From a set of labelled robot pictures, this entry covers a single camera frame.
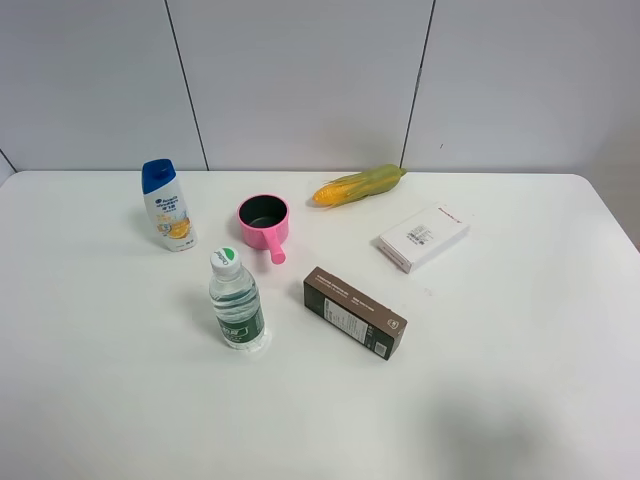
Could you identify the white blue-capped shampoo bottle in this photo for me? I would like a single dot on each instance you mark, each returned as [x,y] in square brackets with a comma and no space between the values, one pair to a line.
[166,206]

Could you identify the pink toy saucepan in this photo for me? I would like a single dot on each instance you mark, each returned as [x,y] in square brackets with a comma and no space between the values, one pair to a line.
[264,221]

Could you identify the brown rectangular carton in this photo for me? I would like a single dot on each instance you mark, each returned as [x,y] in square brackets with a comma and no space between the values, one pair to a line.
[365,320]

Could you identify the yellow corn cob with husk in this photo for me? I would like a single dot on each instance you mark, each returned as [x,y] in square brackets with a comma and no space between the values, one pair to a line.
[355,187]

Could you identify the white flat cardboard box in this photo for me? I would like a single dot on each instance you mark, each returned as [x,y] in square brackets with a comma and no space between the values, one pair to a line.
[421,237]

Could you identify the green-label water bottle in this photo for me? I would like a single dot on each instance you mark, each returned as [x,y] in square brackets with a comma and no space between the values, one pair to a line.
[236,300]

